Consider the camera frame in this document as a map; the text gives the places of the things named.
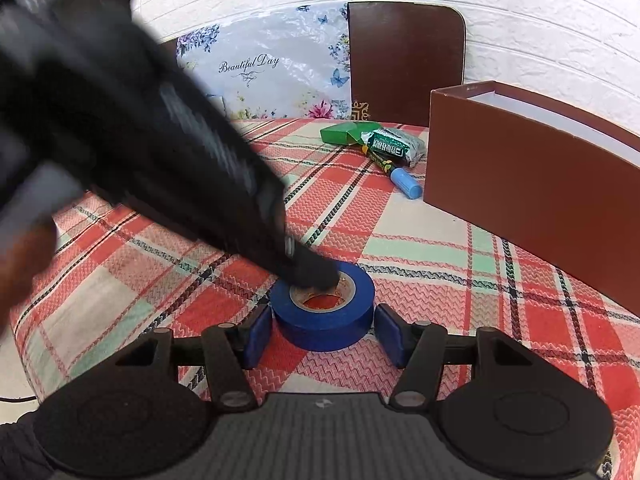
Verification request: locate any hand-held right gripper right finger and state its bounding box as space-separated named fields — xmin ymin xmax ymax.
xmin=373 ymin=303 xmax=537 ymax=410

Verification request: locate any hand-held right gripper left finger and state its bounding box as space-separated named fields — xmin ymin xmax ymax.
xmin=115 ymin=304 xmax=274 ymax=410

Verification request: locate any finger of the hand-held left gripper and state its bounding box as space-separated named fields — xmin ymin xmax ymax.
xmin=272 ymin=240 xmax=342 ymax=295

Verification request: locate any blue tape roll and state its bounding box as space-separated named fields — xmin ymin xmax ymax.
xmin=270 ymin=260 xmax=376 ymax=352

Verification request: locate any black marker with blue cap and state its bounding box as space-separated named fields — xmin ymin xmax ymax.
xmin=366 ymin=146 xmax=424 ymax=200

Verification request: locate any small green box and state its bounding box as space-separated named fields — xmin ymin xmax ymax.
xmin=320 ymin=121 xmax=384 ymax=147

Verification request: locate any green and black packet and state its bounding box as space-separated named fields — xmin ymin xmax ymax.
xmin=360 ymin=127 xmax=427 ymax=169

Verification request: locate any brown cardboard box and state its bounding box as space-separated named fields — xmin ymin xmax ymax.
xmin=423 ymin=81 xmax=640 ymax=319

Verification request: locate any person's left hand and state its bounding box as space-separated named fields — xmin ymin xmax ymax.
xmin=0 ymin=221 xmax=57 ymax=334

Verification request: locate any red plaid blanket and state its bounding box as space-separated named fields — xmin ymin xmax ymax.
xmin=10 ymin=117 xmax=640 ymax=480

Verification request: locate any floral plastic bedding bag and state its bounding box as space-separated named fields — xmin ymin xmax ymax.
xmin=175 ymin=2 xmax=351 ymax=122

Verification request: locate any brown board with gold emblem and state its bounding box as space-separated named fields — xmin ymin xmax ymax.
xmin=347 ymin=1 xmax=467 ymax=129

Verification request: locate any dark cloth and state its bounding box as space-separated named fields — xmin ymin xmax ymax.
xmin=0 ymin=410 xmax=51 ymax=480

